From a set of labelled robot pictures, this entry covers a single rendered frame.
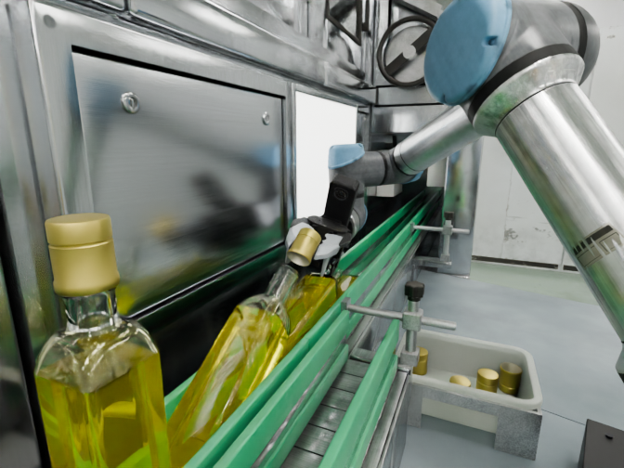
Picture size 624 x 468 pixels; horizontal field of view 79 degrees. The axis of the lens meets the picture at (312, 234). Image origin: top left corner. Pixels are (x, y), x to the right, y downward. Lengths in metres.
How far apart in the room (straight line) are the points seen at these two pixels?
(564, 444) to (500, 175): 3.51
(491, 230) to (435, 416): 3.59
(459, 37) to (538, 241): 3.85
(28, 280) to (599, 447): 0.69
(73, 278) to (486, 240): 4.10
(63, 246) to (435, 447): 0.59
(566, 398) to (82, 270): 0.81
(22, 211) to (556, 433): 0.79
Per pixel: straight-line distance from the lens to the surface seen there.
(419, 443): 0.69
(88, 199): 0.42
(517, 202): 4.17
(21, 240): 0.43
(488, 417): 0.69
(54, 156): 0.40
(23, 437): 0.50
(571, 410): 0.86
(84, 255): 0.25
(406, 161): 0.80
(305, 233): 0.53
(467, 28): 0.47
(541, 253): 4.29
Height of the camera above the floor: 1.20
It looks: 13 degrees down
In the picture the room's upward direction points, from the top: straight up
